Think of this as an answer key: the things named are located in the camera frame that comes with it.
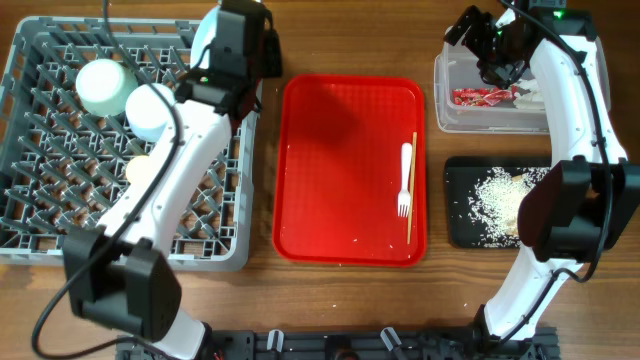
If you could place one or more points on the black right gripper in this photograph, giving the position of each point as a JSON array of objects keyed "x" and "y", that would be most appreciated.
[{"x": 501, "y": 74}]

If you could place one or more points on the white napkin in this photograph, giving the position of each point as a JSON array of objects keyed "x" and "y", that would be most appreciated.
[{"x": 528, "y": 95}]

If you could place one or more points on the red snack wrapper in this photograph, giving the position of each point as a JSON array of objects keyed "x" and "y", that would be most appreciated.
[{"x": 482, "y": 97}]

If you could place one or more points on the wooden chopstick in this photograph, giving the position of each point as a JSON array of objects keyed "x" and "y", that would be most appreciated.
[{"x": 411, "y": 187}]

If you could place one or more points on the white plastic fork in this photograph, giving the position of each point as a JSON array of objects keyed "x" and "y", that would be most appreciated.
[{"x": 403, "y": 199}]

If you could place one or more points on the light blue plate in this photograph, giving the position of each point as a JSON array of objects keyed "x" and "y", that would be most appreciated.
[{"x": 205, "y": 33}]

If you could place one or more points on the white bowl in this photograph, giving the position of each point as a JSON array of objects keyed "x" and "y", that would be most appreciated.
[{"x": 147, "y": 114}]

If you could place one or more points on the yellow cup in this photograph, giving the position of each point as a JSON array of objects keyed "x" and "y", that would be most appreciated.
[{"x": 139, "y": 170}]

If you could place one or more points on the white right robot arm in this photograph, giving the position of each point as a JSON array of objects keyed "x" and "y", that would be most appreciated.
[{"x": 582, "y": 205}]

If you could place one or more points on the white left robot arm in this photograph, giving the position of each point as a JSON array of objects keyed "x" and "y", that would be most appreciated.
[{"x": 118, "y": 274}]

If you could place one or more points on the clear plastic waste bin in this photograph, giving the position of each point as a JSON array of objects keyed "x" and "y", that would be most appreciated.
[{"x": 475, "y": 115}]

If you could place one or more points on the grey dishwasher rack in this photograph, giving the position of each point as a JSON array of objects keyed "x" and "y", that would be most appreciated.
[{"x": 61, "y": 166}]

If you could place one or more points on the black tray with rice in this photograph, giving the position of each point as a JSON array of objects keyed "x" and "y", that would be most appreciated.
[{"x": 483, "y": 195}]

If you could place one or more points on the red serving tray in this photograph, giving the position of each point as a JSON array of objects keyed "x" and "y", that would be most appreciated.
[{"x": 339, "y": 171}]

